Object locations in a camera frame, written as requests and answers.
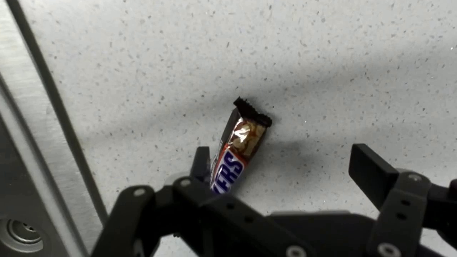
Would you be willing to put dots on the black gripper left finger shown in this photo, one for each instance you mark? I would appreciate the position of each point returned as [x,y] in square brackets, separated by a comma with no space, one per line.
[157,223]

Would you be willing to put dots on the stainless steel double sink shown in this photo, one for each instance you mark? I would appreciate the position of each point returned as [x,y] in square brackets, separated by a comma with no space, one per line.
[29,157]

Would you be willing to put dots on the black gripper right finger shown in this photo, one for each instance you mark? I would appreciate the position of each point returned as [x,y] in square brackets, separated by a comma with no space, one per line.
[404,204]

